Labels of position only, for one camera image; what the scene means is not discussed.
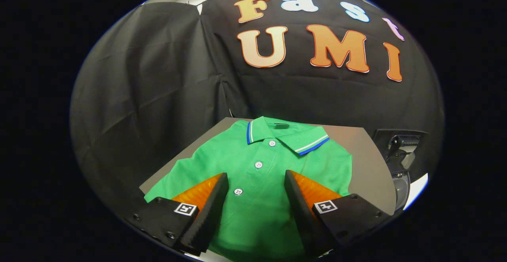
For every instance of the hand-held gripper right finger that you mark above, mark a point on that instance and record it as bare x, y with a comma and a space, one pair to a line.
303, 214

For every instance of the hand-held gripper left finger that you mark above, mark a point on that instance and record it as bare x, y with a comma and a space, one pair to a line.
210, 214

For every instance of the green polo shirt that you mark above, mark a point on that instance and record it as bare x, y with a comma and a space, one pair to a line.
257, 222

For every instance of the dark washing machine lid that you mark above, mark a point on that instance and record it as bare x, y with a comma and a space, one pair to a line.
402, 141

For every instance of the grey side table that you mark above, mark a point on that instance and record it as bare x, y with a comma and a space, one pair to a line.
368, 175

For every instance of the white table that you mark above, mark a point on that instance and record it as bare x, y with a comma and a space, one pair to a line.
418, 187

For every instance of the black backdrop cloth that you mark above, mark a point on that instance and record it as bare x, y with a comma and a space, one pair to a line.
158, 76

